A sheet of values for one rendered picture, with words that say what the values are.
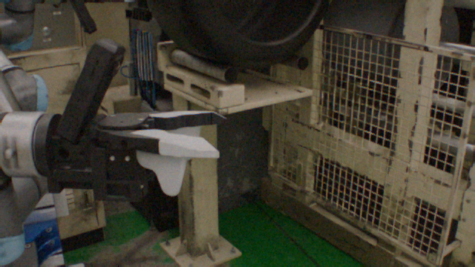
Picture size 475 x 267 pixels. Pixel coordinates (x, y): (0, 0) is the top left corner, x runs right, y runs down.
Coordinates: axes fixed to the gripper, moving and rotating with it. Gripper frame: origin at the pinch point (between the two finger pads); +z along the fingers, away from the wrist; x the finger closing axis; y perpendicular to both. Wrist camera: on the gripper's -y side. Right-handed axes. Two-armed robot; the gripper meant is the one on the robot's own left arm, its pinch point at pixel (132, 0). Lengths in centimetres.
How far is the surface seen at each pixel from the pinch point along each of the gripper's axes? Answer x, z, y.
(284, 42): -12.9, 44.5, -9.1
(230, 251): 22, 59, -104
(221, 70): -8.8, 25.2, -18.2
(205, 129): 25, 43, -48
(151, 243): 49, 34, -109
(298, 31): -13, 50, -6
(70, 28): 66, 2, -15
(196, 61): 5.7, 25.2, -18.1
